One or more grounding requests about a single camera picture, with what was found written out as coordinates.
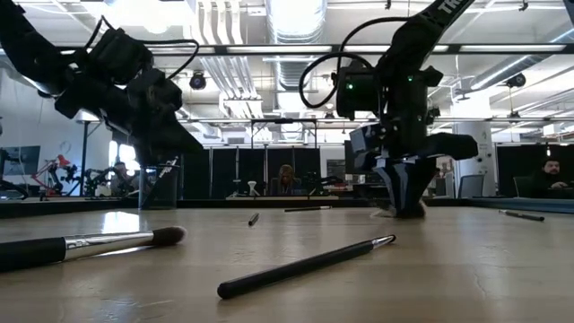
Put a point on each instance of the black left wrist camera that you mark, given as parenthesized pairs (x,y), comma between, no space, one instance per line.
(119,56)

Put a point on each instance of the fluffy powder makeup brush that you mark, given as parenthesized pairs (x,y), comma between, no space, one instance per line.
(419,212)

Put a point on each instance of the dark wall screen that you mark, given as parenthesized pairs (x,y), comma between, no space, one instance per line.
(27,159)

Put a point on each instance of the black overhead frame bar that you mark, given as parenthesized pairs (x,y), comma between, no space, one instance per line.
(278,49)

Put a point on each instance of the black background robot arms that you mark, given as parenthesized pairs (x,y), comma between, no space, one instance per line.
(96,177)

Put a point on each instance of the black hanging spotlight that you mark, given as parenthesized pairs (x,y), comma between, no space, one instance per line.
(197,81)
(329,116)
(515,80)

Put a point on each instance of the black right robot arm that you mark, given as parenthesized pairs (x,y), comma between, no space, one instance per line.
(421,31)

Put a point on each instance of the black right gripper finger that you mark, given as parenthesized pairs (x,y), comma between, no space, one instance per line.
(453,145)
(367,141)

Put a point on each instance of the large silver-ferrule makeup brush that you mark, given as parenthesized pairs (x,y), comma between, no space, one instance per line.
(107,244)

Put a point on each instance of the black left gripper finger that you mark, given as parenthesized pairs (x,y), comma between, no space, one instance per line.
(175,134)
(145,152)

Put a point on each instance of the black mesh cup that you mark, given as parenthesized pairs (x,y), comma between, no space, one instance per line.
(148,193)

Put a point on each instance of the red desk lamp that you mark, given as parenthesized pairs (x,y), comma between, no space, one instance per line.
(63,160)

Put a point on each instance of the small white stand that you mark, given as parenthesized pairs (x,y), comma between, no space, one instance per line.
(254,185)

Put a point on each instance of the black room divider panels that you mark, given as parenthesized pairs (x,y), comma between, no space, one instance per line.
(233,172)
(511,166)

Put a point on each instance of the person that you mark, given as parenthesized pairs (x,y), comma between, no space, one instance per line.
(550,168)
(120,172)
(287,179)

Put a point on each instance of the black metal frame post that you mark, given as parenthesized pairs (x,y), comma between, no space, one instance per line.
(84,143)

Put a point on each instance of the long black makeup brush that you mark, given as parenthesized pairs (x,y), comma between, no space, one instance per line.
(296,268)

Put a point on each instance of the black table border rail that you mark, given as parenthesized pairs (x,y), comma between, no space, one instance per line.
(45,208)

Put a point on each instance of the black pen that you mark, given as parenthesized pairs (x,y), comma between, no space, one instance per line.
(524,216)

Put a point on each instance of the thin black liner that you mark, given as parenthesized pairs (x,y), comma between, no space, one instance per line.
(305,209)

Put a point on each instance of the silver ventilation duct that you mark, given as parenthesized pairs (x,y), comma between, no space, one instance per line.
(296,27)

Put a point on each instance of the grey office chair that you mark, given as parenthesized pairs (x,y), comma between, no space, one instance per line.
(471,186)
(522,186)

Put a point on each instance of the white round column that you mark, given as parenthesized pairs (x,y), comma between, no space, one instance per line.
(486,175)

